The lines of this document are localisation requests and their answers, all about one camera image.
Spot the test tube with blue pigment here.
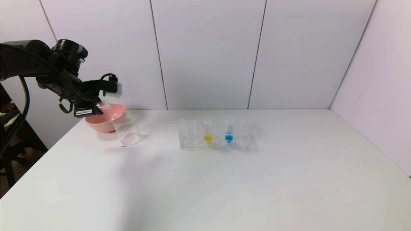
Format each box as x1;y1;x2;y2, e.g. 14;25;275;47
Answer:
224;116;236;143

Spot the test tube with red pigment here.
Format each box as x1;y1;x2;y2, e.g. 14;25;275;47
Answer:
96;100;112;112

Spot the test tube with yellow pigment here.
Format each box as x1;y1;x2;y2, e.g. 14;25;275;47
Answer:
203;116;214;143

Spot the clear acrylic test tube rack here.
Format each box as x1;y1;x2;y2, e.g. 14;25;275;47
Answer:
179;117;249;150

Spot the clear glass beaker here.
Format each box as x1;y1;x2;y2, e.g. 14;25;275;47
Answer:
110;111;143;147

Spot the pink bowl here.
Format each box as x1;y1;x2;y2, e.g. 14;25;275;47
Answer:
85;103;127;133

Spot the dark chair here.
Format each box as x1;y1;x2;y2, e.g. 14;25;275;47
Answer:
0;84;48;190

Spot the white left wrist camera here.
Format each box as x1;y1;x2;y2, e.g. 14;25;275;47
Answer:
103;81;123;98

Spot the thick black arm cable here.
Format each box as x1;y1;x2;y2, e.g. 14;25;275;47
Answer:
0;75;30;155

